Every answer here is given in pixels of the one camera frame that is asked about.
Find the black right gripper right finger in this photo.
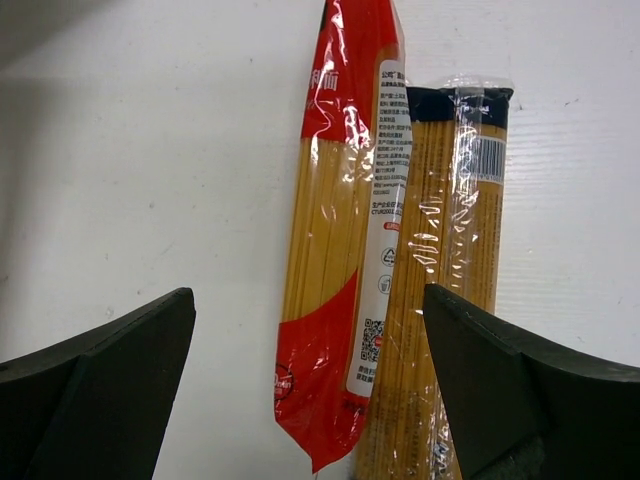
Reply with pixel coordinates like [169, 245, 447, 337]
[423, 284, 639, 479]

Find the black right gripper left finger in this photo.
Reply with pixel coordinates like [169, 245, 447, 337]
[1, 287, 196, 479]

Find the dark-ended spaghetti bag with barcode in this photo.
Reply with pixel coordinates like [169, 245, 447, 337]
[351, 76, 514, 479]

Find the red spaghetti bag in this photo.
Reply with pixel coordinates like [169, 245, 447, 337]
[274, 1, 412, 472]

